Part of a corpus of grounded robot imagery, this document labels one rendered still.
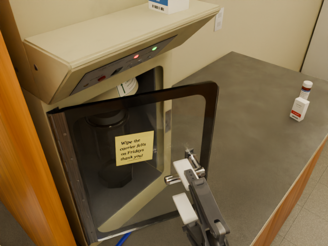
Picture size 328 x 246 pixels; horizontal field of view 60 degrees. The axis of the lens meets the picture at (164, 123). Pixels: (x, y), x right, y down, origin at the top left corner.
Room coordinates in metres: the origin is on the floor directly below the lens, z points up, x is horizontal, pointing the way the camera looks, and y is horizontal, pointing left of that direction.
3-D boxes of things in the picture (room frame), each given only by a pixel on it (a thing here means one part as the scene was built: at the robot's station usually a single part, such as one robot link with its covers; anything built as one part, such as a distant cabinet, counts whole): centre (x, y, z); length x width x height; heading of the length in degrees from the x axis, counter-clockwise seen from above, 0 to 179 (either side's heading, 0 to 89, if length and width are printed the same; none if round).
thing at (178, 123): (0.43, 0.04, 1.19); 0.30 x 0.01 x 0.40; 110
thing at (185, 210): (0.37, -0.04, 1.15); 0.07 x 0.03 x 0.01; 20
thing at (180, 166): (0.36, -0.04, 1.25); 0.07 x 0.03 x 0.01; 20
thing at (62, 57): (0.46, 0.04, 1.46); 0.32 x 0.11 x 0.10; 138
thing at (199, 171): (0.42, -0.04, 1.20); 0.10 x 0.05 x 0.03; 110
